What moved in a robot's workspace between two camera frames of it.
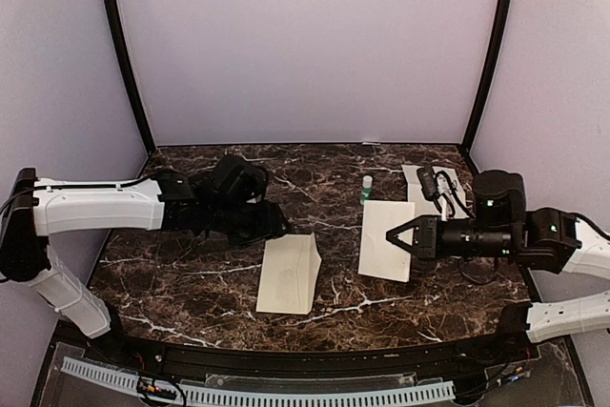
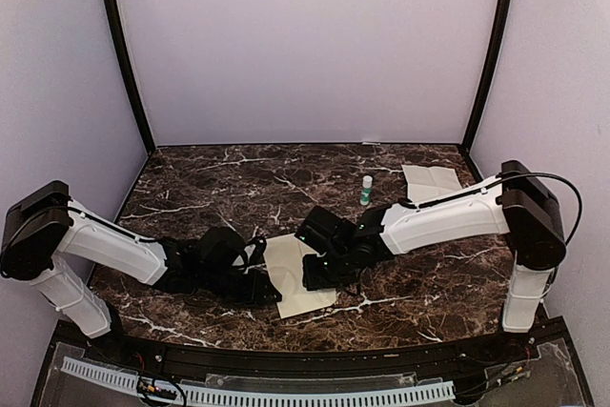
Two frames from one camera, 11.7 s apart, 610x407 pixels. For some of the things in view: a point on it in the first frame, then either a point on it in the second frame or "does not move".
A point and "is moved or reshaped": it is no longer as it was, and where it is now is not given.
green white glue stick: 367,187 does not move
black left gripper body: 254,228 → 252,294
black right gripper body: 437,242 → 335,272
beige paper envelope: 290,268 is moved or reshaped
